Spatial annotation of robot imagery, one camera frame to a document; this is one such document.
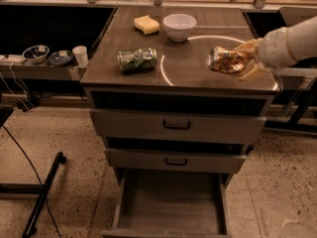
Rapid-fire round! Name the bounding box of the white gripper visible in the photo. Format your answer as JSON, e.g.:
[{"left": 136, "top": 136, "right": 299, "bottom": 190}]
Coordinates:
[{"left": 234, "top": 27, "right": 297, "bottom": 80}]

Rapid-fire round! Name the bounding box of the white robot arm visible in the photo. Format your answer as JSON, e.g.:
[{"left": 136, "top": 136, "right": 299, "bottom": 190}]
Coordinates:
[{"left": 234, "top": 16, "right": 317, "bottom": 80}]

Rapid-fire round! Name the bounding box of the grey drawer cabinet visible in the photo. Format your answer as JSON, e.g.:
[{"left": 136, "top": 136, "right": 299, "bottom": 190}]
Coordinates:
[{"left": 79, "top": 5, "right": 281, "bottom": 238}]

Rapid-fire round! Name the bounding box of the green soda can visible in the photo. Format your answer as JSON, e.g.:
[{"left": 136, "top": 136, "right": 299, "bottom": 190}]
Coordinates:
[{"left": 117, "top": 48, "right": 158, "bottom": 73}]

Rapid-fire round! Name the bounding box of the top drawer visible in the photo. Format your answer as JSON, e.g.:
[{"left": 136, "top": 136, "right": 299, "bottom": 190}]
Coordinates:
[{"left": 90, "top": 109, "right": 266, "bottom": 144}]

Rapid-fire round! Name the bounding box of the drawer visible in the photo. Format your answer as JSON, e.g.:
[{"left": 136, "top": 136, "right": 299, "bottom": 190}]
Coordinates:
[
  {"left": 102, "top": 170, "right": 231, "bottom": 238},
  {"left": 90, "top": 109, "right": 266, "bottom": 144},
  {"left": 105, "top": 148, "right": 246, "bottom": 174}
]

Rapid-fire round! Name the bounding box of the middle drawer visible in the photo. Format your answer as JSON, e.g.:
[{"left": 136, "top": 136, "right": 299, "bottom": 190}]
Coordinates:
[{"left": 105, "top": 148, "right": 246, "bottom": 174}]

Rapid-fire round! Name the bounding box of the bottom drawer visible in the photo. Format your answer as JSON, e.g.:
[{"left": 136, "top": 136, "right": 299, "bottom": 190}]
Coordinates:
[{"left": 102, "top": 170, "right": 231, "bottom": 238}]

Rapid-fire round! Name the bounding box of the yellow sponge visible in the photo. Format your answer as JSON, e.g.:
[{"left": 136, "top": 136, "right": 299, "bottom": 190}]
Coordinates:
[{"left": 134, "top": 15, "right": 159, "bottom": 36}]

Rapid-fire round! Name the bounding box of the white paper cup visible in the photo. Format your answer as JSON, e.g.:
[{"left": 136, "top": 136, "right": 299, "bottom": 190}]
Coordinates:
[{"left": 72, "top": 46, "right": 88, "bottom": 66}]

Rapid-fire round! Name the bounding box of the white rimmed bowl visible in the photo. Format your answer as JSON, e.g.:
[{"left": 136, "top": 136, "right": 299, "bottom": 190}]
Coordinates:
[{"left": 23, "top": 45, "right": 50, "bottom": 63}]

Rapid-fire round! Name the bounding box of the grey side shelf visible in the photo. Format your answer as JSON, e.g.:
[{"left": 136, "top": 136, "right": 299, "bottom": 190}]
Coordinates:
[{"left": 0, "top": 63, "right": 85, "bottom": 81}]

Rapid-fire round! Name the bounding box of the white power strip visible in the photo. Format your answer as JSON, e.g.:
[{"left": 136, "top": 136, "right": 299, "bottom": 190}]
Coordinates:
[{"left": 0, "top": 55, "right": 25, "bottom": 63}]

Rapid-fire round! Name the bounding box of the black stand leg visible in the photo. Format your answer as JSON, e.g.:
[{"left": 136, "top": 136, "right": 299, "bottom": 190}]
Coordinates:
[{"left": 22, "top": 152, "right": 66, "bottom": 238}]

